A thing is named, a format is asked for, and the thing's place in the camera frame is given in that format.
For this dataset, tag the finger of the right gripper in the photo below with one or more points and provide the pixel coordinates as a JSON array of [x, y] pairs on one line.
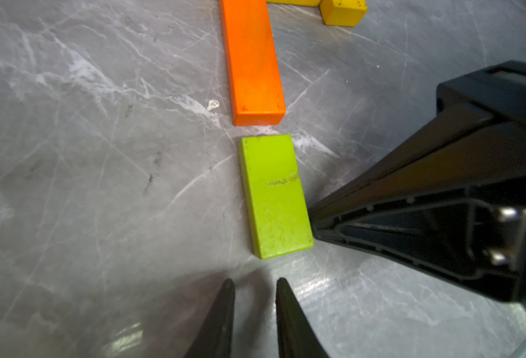
[[424, 241]]

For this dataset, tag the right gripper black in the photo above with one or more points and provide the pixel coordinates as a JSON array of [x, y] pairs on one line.
[[477, 139]]

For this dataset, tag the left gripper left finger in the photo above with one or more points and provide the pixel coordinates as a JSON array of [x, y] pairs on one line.
[[215, 336]]

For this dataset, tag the orange block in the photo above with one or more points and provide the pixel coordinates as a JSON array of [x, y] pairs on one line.
[[256, 92]]

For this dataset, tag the green block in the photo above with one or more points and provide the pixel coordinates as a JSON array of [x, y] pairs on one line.
[[276, 205]]

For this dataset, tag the yellow block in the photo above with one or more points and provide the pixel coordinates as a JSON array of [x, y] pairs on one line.
[[348, 13], [304, 3]]

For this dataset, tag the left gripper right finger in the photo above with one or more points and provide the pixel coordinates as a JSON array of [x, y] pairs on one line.
[[296, 337]]

